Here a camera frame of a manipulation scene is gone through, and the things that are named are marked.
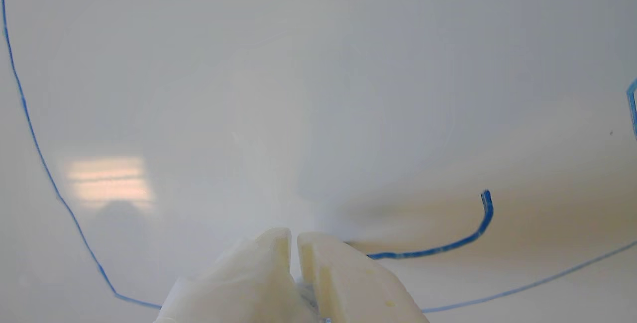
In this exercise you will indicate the large white whiteboard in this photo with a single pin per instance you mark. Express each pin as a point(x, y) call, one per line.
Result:
point(318, 89)

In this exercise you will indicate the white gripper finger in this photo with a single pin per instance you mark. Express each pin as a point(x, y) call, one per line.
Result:
point(244, 283)
point(348, 283)

